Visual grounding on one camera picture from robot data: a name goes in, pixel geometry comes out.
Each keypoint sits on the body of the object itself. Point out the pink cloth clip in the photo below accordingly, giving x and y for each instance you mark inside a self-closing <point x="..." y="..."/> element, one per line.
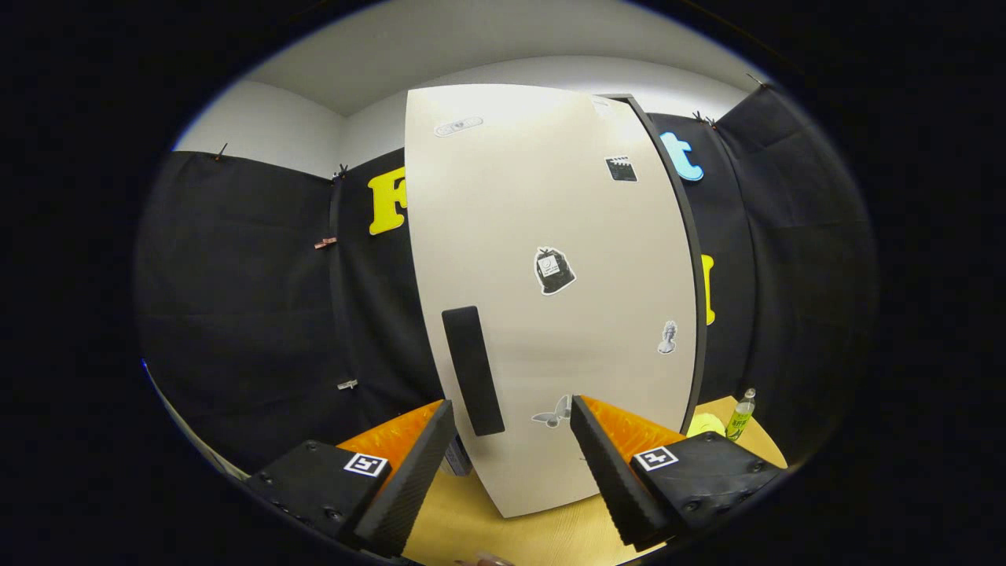
<point x="324" y="243"/>

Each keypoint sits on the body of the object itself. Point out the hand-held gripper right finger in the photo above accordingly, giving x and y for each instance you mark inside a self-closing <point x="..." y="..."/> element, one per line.
<point x="613" y="479"/>

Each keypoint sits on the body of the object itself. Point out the grey shoe cabinet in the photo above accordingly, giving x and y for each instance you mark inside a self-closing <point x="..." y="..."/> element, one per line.
<point x="701" y="299"/>

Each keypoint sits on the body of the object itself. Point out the clear plastic bottle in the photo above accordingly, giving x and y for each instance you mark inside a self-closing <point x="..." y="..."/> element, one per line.
<point x="739" y="420"/>

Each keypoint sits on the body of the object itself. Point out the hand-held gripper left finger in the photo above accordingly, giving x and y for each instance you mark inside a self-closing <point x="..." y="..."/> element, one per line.
<point x="409" y="479"/>

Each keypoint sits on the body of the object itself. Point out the yellow round object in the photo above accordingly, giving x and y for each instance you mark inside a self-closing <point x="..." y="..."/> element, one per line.
<point x="705" y="426"/>

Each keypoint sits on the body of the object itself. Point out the black backdrop cloth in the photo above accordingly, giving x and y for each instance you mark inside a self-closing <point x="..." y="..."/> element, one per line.
<point x="236" y="314"/>

